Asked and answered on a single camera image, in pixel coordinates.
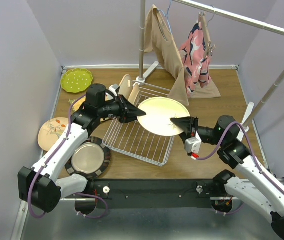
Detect black rimmed silver plate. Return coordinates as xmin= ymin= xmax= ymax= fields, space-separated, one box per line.
xmin=65 ymin=136 xmax=111 ymax=180

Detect white clothes rack frame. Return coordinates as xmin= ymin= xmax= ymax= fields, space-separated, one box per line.
xmin=136 ymin=0 xmax=284 ymax=130

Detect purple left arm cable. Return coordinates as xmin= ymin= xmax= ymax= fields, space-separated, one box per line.
xmin=26 ymin=94 xmax=109 ymax=220

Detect green polka dot plate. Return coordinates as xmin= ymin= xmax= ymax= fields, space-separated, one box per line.
xmin=60 ymin=68 xmax=94 ymax=94

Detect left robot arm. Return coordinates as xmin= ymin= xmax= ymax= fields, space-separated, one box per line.
xmin=17 ymin=83 xmax=146 ymax=219

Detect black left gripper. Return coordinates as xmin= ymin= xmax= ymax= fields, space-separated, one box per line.
xmin=98 ymin=94 xmax=147 ymax=124

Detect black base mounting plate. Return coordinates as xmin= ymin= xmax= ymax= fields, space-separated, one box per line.
xmin=80 ymin=179 xmax=235 ymax=210

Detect pink patterned hanging garment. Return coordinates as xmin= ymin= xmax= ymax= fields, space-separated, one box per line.
xmin=179 ymin=22 xmax=212 ymax=98

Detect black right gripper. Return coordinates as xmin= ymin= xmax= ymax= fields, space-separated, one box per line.
xmin=169 ymin=115 xmax=225 ymax=146

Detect wooden clip hanger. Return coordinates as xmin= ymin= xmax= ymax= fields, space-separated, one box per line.
xmin=198 ymin=12 xmax=216 ymax=59

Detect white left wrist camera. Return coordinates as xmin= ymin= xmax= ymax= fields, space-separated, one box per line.
xmin=109 ymin=84 xmax=120 ymax=96

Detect cream green floral plate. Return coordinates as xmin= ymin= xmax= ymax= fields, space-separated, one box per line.
xmin=137 ymin=97 xmax=190 ymax=137

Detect white wire dish rack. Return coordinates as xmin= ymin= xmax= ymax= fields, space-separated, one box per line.
xmin=101 ymin=80 xmax=180 ymax=168

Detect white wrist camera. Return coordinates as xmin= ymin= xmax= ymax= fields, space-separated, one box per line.
xmin=109 ymin=84 xmax=120 ymax=96
xmin=184 ymin=136 xmax=202 ymax=160

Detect yellow woven placemat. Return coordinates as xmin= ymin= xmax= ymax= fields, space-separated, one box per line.
xmin=68 ymin=96 xmax=86 ymax=113

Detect beige hanging shirt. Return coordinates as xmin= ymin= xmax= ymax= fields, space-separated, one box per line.
xmin=144 ymin=5 xmax=221 ymax=106

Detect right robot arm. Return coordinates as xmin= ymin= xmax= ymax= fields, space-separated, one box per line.
xmin=171 ymin=115 xmax=284 ymax=240

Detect blue wire hanger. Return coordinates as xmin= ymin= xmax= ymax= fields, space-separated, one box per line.
xmin=157 ymin=0 xmax=172 ymax=34

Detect beige plate orange leaves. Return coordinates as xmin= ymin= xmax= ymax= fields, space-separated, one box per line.
xmin=37 ymin=117 xmax=69 ymax=152

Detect bird pattern beige plate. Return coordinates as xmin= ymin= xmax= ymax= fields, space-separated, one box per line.
xmin=128 ymin=83 xmax=140 ymax=105

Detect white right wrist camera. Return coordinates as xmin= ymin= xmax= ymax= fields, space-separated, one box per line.
xmin=184 ymin=136 xmax=202 ymax=160

